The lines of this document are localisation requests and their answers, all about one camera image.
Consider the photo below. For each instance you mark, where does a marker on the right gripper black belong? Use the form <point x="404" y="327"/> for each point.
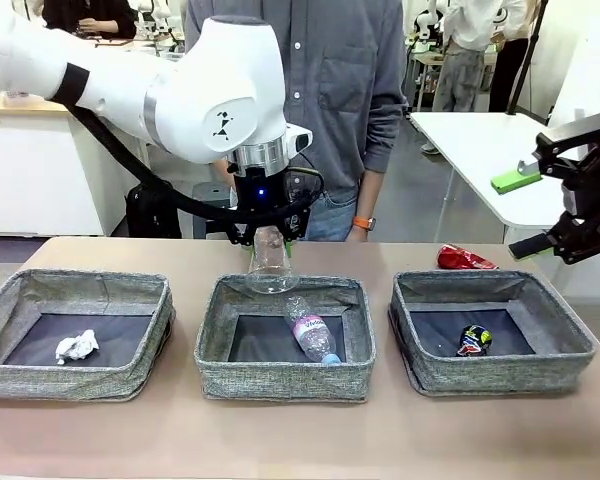
<point x="597" y="190"/>

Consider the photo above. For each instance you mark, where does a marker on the black backpack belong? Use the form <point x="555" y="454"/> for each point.
<point x="150" y="215"/>

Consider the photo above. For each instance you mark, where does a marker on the person's left forearm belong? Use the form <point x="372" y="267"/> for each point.
<point x="380" y="175"/>

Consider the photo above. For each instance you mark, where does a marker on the person's left hand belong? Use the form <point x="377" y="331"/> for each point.
<point x="360" y="236"/>

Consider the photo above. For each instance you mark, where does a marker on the red snack wrapper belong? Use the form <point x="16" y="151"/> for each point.
<point x="457" y="257"/>

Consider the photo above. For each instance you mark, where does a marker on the large white table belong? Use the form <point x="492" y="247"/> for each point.
<point x="480" y="150"/>

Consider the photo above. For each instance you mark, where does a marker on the grey plastic stool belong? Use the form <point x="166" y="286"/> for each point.
<point x="210" y="192"/>

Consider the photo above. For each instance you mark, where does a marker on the person in black trousers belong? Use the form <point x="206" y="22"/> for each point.
<point x="510" y="70"/>

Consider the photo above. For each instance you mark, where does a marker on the wooden workbench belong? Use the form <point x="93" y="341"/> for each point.
<point x="10" y="107"/>

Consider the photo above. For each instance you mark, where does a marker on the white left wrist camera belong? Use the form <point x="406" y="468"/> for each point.
<point x="300" y="140"/>

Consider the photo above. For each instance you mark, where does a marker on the grey fabric basket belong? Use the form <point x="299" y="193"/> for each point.
<point x="505" y="375"/>
<point x="55" y="380"/>
<point x="280" y="380"/>

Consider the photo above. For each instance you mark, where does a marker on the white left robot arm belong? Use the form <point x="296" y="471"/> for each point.
<point x="220" y="75"/>

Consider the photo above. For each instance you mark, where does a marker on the black tripod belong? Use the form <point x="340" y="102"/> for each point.
<point x="527" y="50"/>

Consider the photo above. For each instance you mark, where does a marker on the seated person in black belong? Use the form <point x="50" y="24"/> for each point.
<point x="100" y="20"/>

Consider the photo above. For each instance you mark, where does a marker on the clear bottle with blue cap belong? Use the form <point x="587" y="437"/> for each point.
<point x="310" y="332"/>

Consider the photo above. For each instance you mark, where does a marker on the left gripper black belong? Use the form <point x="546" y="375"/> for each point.
<point x="262" y="195"/>

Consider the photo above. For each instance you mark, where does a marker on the person in grey shirt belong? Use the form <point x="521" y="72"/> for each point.
<point x="330" y="100"/>

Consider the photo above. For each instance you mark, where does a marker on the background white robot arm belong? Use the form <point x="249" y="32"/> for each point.
<point x="425" y="20"/>

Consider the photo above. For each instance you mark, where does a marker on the crumpled white paper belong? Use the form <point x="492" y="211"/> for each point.
<point x="77" y="346"/>

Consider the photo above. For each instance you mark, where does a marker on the green white sneaker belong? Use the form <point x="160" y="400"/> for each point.
<point x="430" y="148"/>

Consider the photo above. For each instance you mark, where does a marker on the clear plastic cup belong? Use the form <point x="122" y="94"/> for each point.
<point x="272" y="270"/>

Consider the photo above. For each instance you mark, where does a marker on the crushed drink can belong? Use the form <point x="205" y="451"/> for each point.
<point x="472" y="342"/>

